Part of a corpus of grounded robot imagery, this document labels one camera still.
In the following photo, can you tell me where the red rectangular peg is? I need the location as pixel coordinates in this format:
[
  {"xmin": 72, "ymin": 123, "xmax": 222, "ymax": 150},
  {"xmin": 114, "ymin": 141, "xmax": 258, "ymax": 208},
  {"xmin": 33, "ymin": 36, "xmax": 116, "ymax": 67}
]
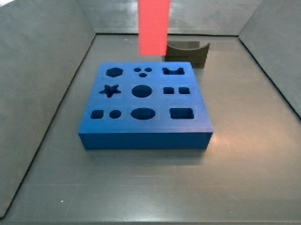
[{"xmin": 138, "ymin": 0, "xmax": 170, "ymax": 56}]

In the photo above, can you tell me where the blue shape-sorting block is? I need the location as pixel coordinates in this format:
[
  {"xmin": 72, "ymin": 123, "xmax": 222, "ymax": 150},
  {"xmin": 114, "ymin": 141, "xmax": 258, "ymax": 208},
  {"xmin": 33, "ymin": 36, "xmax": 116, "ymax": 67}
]
[{"xmin": 78, "ymin": 62, "xmax": 214, "ymax": 149}]

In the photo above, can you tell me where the dark grey curved cradle block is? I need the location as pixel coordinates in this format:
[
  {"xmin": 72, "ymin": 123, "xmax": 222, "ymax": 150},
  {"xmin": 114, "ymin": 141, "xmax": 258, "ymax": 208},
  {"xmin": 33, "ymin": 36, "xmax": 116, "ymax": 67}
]
[{"xmin": 163, "ymin": 40, "xmax": 210, "ymax": 69}]

